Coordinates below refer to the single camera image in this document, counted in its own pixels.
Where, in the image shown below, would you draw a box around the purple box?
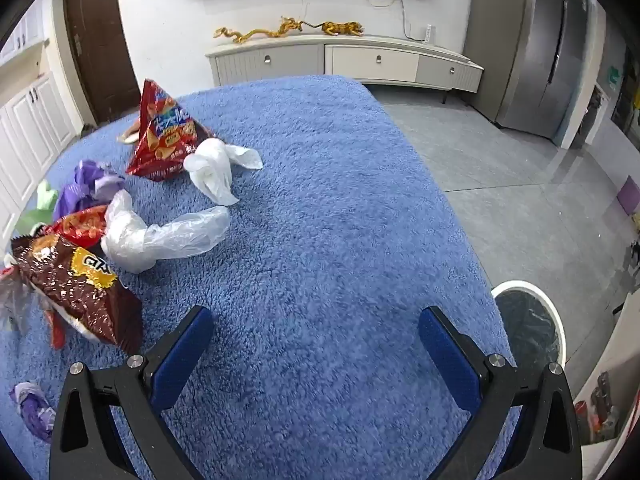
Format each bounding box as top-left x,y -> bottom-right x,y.
617,176 -> 640,216

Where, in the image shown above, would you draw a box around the clear crinkled wrapper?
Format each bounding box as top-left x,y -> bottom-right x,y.
0,255 -> 38,333

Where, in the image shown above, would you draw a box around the white wall cable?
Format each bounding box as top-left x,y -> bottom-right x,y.
365,0 -> 426,41

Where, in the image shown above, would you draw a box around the beige wrapper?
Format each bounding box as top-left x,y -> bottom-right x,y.
116,120 -> 146,145

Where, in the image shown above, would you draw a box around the orange-red snack bag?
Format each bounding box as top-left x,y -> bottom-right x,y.
52,205 -> 111,248

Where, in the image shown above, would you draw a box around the grey refrigerator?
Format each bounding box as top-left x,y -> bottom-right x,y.
495,0 -> 608,148

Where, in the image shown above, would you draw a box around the white storage box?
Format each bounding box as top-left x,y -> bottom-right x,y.
572,290 -> 640,461

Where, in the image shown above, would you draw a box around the white plastic bag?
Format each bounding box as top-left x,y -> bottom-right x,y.
183,138 -> 264,207

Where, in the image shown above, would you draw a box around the red white snack wrapper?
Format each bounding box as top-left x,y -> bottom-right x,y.
45,305 -> 101,351

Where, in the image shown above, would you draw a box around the tall red chip bag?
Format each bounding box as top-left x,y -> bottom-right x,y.
126,79 -> 216,182

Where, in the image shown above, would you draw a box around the brown snack bag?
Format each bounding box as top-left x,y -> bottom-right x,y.
11,234 -> 144,356

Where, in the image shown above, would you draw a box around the golden dragon figurine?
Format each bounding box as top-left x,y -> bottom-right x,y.
214,16 -> 323,43

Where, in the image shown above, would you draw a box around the golden tiger figurine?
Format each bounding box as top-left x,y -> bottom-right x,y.
321,21 -> 364,37

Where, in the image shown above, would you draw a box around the white television cabinet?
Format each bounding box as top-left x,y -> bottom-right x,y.
205,34 -> 485,106

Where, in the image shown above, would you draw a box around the dark brown door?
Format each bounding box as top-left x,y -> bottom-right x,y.
63,0 -> 142,126

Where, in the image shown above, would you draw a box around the white trash bin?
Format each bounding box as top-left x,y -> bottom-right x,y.
491,280 -> 567,386

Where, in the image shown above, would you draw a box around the green plastic bag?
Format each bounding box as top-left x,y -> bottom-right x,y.
17,180 -> 58,236

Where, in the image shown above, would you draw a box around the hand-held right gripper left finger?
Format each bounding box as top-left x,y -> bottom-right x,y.
49,305 -> 216,480

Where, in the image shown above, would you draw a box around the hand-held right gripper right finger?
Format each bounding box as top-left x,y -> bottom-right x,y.
417,305 -> 583,480

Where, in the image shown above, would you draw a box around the large purple plastic bag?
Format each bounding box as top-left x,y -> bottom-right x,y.
52,160 -> 126,221

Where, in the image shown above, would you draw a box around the blue fluffy blanket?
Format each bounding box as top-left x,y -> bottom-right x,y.
0,75 -> 521,480

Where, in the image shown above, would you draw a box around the small purple bag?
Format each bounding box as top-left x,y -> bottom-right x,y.
10,381 -> 57,443

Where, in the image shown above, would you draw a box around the white panelled cabinets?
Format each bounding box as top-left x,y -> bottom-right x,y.
0,0 -> 78,241

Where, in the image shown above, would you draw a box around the clear plastic bag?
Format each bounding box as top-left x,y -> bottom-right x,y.
101,190 -> 231,274

